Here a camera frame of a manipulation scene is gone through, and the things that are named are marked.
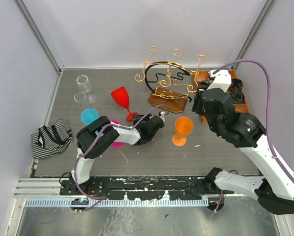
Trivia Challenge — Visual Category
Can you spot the pink wine glass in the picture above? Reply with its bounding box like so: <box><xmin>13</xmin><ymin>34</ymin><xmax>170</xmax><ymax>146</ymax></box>
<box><xmin>111</xmin><ymin>120</ymin><xmax>124</xmax><ymax>149</ymax></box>

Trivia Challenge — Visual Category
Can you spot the orange wine glass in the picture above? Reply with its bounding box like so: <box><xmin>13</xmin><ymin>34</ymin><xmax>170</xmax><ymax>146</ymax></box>
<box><xmin>172</xmin><ymin>117</ymin><xmax>194</xmax><ymax>147</ymax></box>

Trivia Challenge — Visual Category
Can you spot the red wine glass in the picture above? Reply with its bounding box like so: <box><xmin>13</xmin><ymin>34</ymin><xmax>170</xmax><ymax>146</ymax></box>
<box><xmin>111</xmin><ymin>86</ymin><xmax>138</xmax><ymax>121</ymax></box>

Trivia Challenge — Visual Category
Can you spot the gold wire wine glass rack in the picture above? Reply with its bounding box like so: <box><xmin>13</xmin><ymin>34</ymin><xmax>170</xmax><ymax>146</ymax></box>
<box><xmin>134</xmin><ymin>46</ymin><xmax>207</xmax><ymax>114</ymax></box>

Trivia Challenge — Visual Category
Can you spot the blue wine glass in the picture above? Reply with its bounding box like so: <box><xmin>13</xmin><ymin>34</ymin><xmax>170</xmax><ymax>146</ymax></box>
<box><xmin>81</xmin><ymin>108</ymin><xmax>99</xmax><ymax>126</ymax></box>

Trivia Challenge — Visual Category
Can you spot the clear wine glass front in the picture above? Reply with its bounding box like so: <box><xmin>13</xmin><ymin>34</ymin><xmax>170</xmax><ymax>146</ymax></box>
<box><xmin>74</xmin><ymin>92</ymin><xmax>96</xmax><ymax>104</ymax></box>

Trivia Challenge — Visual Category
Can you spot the clear wine glass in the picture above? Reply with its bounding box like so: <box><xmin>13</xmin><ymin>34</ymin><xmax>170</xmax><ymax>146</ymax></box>
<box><xmin>76</xmin><ymin>75</ymin><xmax>91</xmax><ymax>93</ymax></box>
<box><xmin>74</xmin><ymin>92</ymin><xmax>96</xmax><ymax>104</ymax></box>

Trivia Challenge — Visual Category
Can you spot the striped black white cloth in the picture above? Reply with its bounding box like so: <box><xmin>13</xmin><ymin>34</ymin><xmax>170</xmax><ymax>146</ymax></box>
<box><xmin>31</xmin><ymin>118</ymin><xmax>74</xmax><ymax>159</ymax></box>

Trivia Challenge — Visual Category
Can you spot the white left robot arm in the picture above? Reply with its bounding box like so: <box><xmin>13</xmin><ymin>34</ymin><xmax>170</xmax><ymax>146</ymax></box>
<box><xmin>70</xmin><ymin>111</ymin><xmax>168</xmax><ymax>195</ymax></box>

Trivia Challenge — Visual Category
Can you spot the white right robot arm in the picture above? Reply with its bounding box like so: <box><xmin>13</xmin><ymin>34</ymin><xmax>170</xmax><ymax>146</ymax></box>
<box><xmin>192</xmin><ymin>69</ymin><xmax>294</xmax><ymax>215</ymax></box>

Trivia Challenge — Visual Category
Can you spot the dark rolled fabric middle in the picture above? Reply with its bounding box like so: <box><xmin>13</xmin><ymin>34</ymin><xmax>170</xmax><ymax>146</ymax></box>
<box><xmin>231</xmin><ymin>90</ymin><xmax>245</xmax><ymax>104</ymax></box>

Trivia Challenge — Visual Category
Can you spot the dark rolled fabric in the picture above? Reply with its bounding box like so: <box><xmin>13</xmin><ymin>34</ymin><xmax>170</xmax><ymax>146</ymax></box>
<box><xmin>231</xmin><ymin>78</ymin><xmax>244</xmax><ymax>91</ymax></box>
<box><xmin>231</xmin><ymin>90</ymin><xmax>245</xmax><ymax>104</ymax></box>

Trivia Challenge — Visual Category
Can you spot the dark rolled fabric right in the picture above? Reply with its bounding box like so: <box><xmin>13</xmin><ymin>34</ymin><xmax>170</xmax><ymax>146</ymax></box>
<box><xmin>231</xmin><ymin>78</ymin><xmax>244</xmax><ymax>91</ymax></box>

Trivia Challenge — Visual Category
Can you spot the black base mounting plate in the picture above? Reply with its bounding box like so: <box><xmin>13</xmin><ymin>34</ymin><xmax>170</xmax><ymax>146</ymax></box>
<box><xmin>59</xmin><ymin>176</ymin><xmax>236</xmax><ymax>201</ymax></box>

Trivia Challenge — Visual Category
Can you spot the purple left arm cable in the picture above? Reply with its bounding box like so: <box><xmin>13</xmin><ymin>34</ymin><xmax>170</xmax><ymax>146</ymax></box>
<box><xmin>73</xmin><ymin>104</ymin><xmax>170</xmax><ymax>213</ymax></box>

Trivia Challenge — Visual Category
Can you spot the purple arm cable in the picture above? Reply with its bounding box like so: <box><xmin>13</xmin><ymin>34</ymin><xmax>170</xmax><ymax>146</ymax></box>
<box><xmin>73</xmin><ymin>104</ymin><xmax>170</xmax><ymax>213</ymax></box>
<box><xmin>209</xmin><ymin>59</ymin><xmax>294</xmax><ymax>219</ymax></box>

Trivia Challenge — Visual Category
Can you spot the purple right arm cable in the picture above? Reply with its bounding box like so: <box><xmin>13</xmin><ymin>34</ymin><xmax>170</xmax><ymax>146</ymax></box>
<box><xmin>209</xmin><ymin>59</ymin><xmax>294</xmax><ymax>219</ymax></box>

